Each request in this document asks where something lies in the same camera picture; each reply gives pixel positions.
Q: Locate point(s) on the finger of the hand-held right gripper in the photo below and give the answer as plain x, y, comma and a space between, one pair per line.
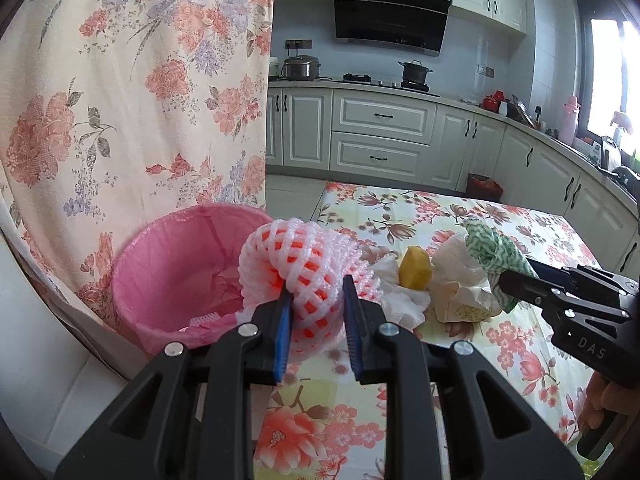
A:
550, 271
525, 285

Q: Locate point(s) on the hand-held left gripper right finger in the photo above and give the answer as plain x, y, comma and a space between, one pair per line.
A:
352, 330

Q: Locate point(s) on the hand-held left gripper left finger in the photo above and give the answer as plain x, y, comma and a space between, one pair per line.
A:
284, 340

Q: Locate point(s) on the green patterned cloth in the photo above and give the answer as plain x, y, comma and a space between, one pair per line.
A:
492, 250

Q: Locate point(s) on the white tissue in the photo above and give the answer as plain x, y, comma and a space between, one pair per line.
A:
400, 305

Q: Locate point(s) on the small pink foam fruit net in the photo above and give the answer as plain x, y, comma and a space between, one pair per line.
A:
315, 270

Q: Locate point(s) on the yellow fruit peel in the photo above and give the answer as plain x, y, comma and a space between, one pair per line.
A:
416, 267

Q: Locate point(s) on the pink lined waste bin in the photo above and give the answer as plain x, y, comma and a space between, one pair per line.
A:
165, 260

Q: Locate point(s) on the person's right hand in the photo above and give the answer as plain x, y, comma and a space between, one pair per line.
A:
592, 402

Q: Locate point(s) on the white crumpled plastic bag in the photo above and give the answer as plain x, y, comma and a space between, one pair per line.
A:
460, 285

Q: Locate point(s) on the floral tablecloth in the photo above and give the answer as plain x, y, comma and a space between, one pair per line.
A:
450, 355

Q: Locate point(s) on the dark floor bin red bag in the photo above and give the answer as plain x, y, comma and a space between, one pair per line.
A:
484, 187

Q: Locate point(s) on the pink thermos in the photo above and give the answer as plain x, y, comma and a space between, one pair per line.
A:
570, 122

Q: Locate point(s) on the red kettle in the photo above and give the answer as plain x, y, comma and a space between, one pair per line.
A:
492, 101

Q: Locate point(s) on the white lower kitchen cabinets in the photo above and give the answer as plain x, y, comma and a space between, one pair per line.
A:
380, 135

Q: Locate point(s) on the kitchen window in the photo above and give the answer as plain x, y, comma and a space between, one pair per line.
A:
607, 70

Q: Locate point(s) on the white chair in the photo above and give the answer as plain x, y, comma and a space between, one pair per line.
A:
50, 385

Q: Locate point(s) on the black cooking pot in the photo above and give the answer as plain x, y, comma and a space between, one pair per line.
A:
415, 72

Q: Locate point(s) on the black gas stove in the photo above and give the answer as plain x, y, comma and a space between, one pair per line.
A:
360, 80

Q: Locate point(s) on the silver rice cooker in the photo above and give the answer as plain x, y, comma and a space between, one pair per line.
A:
300, 67

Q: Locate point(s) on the floral curtain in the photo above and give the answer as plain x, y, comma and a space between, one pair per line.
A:
125, 110

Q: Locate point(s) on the black range hood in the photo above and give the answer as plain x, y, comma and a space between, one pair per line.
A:
390, 15

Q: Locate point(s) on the wall socket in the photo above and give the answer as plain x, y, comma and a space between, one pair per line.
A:
485, 70

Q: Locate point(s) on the wall socket strip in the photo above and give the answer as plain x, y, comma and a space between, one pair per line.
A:
298, 44

